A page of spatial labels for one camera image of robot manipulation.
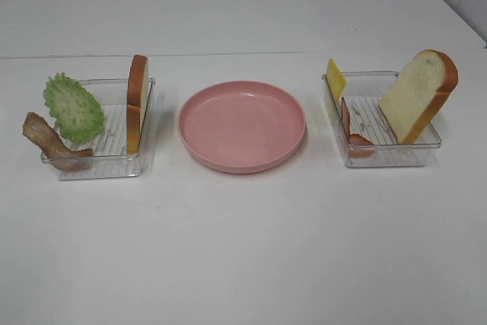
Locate yellow cheese slice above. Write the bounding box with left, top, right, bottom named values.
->
left=325, top=59, right=347, bottom=104

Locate pink bacon strip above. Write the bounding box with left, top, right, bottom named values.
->
left=341, top=97, right=374, bottom=158

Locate bread slice tray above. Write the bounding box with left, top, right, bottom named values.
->
left=379, top=49, right=458, bottom=145
left=126, top=55, right=149, bottom=155

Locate green lettuce leaf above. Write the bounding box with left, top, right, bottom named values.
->
left=43, top=72, right=106, bottom=144

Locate brown bacon strip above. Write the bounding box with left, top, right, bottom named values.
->
left=22, top=112, right=93, bottom=172

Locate pink round plate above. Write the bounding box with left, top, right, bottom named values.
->
left=178, top=81, right=307, bottom=174

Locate right clear plastic tray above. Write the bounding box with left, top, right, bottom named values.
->
left=322, top=71, right=441, bottom=168

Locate clear plastic tray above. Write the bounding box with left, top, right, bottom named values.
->
left=322, top=71, right=441, bottom=168
left=40, top=77, right=162, bottom=180

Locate left clear plastic tray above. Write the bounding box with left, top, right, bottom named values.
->
left=40, top=77, right=162, bottom=180

